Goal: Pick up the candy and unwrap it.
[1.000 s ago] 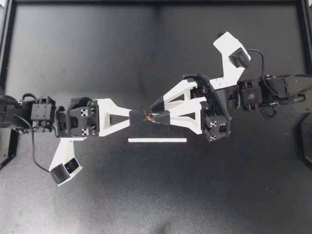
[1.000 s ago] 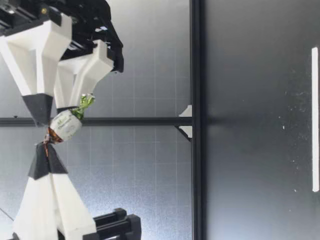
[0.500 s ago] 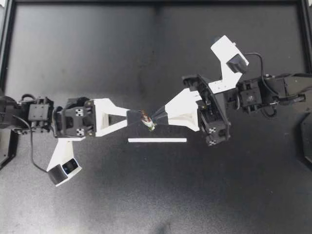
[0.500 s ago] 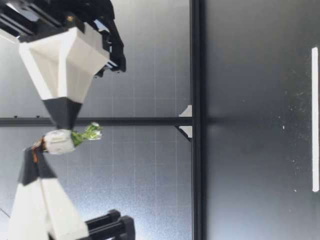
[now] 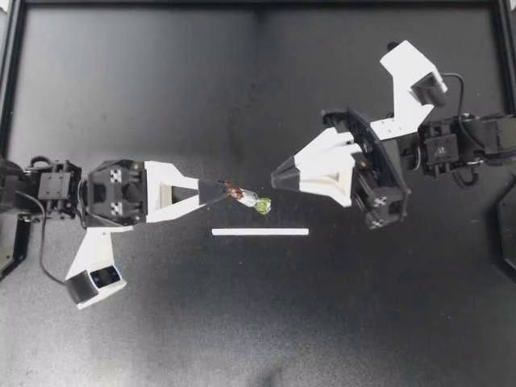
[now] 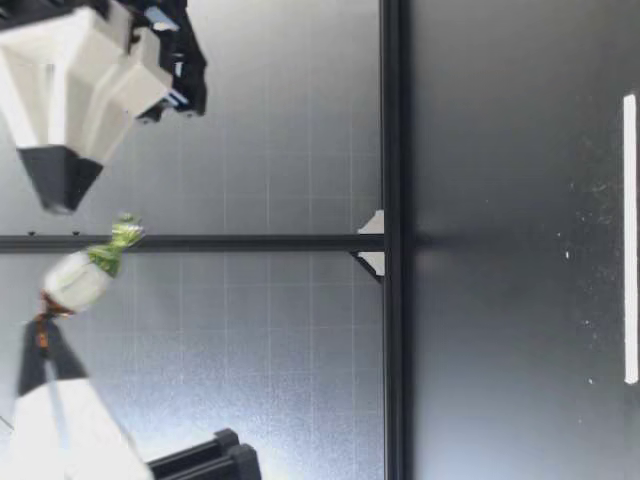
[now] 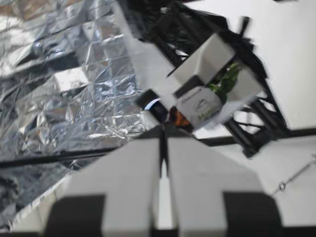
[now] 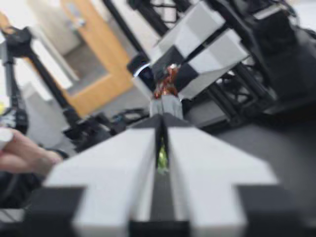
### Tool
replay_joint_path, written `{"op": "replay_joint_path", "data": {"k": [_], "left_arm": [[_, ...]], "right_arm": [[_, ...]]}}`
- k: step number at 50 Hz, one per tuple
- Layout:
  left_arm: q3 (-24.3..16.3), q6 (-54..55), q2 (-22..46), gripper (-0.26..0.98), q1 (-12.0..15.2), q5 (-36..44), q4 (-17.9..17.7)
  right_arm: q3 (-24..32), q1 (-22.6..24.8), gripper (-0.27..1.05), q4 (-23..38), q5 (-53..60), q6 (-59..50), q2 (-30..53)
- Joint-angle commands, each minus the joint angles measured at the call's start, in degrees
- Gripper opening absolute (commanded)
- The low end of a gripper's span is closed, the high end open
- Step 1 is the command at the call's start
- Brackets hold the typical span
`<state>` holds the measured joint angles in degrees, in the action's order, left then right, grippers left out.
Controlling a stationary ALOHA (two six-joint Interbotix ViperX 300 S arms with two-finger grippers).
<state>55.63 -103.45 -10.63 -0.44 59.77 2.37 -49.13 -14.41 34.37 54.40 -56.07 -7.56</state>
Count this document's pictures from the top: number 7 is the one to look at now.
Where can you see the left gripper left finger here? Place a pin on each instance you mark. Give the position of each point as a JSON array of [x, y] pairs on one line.
[[118, 177]]

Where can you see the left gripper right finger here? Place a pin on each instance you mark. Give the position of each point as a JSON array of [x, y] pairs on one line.
[[212, 177]]

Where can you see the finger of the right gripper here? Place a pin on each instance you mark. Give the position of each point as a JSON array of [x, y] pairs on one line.
[[247, 86]]

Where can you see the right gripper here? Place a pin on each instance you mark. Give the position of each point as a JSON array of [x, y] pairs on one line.
[[172, 32]]

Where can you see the white and green candy wrapper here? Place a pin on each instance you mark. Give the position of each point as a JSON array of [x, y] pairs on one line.
[[197, 103]]

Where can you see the brown candy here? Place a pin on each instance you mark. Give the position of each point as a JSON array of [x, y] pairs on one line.
[[180, 121]]

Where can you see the crinkled silver foil sheet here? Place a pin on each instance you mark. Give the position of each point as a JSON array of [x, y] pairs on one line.
[[74, 98]]

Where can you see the fixed camera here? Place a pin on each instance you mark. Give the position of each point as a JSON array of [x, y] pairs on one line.
[[153, 106]]

